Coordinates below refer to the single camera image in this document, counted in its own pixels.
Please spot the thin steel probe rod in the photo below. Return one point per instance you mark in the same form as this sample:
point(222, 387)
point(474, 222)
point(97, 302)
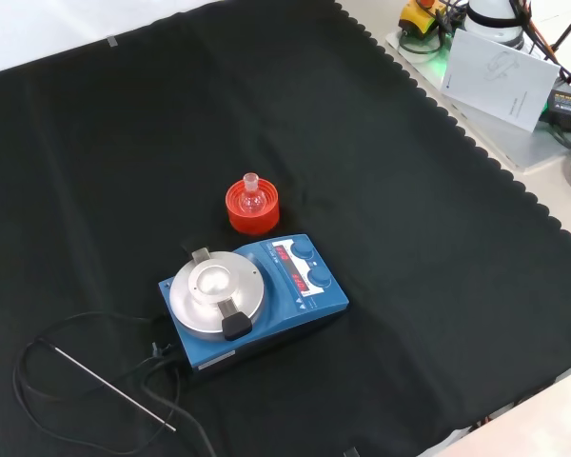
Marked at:
point(114, 389)

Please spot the yellow stop button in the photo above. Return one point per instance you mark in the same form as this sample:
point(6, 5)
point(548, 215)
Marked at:
point(416, 21)

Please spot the blue heater with steel plate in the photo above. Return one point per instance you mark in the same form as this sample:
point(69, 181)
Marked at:
point(285, 323)

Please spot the orange-red round flask stand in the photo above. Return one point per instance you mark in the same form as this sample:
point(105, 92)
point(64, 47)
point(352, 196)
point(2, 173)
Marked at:
point(252, 224)

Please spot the clear tape piece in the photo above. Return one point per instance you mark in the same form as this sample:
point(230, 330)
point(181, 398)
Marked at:
point(112, 42)
point(351, 452)

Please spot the black tripod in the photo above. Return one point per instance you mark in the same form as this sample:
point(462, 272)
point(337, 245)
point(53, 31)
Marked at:
point(568, 26)

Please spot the black bench cloth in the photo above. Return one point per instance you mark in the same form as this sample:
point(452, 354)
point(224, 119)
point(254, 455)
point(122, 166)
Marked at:
point(385, 190)

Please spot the white paper booklet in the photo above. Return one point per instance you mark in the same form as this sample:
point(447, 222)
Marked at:
point(499, 81)

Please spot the clear glass round-bottom flask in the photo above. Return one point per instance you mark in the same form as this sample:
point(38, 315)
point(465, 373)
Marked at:
point(252, 202)

